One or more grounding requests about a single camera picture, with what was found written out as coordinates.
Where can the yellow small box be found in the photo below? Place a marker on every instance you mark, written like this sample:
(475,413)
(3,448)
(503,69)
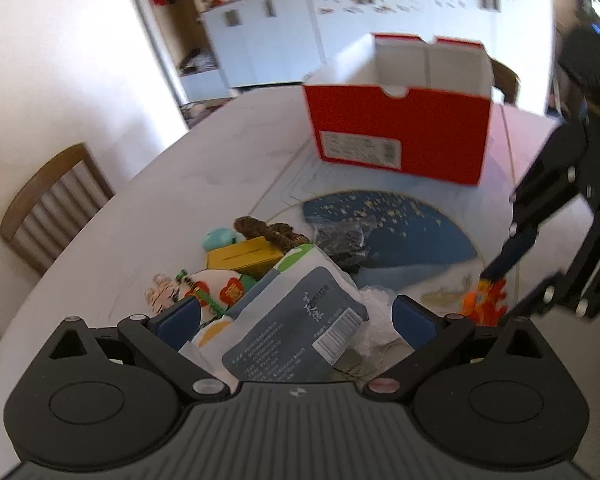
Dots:
(245,257)

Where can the white cabinet with stickers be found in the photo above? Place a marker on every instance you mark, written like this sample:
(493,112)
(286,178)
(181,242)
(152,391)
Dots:
(405,5)

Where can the teal round object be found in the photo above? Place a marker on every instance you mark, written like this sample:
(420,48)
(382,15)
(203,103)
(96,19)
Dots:
(220,239)

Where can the grey and white packet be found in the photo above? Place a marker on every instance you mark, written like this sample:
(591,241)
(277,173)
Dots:
(300,320)

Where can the wooden slatted chair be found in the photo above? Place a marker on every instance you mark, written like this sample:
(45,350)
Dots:
(55,200)

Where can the clear plastic bag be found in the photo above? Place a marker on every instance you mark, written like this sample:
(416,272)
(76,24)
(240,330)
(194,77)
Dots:
(377,315)

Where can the red cardboard shoe box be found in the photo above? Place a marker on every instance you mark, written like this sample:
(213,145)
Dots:
(430,130)

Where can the white round red-label packet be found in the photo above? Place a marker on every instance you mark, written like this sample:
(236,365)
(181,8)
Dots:
(222,285)

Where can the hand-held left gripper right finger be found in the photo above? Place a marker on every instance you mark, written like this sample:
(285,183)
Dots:
(412,320)

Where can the green pen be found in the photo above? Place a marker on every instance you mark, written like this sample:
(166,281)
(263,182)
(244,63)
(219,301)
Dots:
(200,292)

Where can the white two-door cabinet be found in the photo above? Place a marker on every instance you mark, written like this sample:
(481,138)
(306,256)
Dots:
(265,35)

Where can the black plastic packet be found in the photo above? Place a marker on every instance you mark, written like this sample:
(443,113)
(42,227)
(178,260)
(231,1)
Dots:
(340,242)

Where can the pink pig face toy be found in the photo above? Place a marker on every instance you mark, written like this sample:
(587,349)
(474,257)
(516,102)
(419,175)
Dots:
(161,292)

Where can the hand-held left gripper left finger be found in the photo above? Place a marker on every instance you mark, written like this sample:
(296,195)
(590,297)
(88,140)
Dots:
(182,317)

